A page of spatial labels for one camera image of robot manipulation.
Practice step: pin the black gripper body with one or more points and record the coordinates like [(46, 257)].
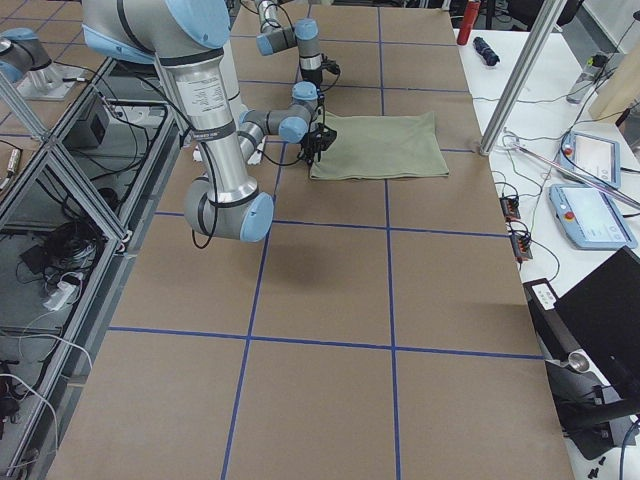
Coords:
[(311, 142), (313, 76)]

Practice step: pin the brown control box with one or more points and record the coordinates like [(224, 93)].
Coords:
[(89, 130)]

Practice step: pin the blue teach pendant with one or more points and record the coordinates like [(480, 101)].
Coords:
[(592, 157), (590, 219)]

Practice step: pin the near blue teach pendant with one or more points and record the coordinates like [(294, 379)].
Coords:
[(590, 219)]

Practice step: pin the aluminium extrusion frame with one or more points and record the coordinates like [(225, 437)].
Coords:
[(71, 223)]

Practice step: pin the red water bottle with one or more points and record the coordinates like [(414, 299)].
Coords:
[(469, 18)]

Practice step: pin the folded dark blue umbrella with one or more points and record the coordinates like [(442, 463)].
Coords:
[(485, 51)]

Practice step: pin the black monitor on stand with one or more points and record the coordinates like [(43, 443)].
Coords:
[(592, 336)]

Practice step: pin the far blue teach pendant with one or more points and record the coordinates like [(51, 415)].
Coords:
[(592, 157)]

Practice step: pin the aluminium frame post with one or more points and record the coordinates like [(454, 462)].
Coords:
[(536, 40)]

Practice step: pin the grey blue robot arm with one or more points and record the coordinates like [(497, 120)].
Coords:
[(278, 33), (185, 41)]

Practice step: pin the olive green long-sleeve shirt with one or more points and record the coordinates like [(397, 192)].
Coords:
[(381, 147)]

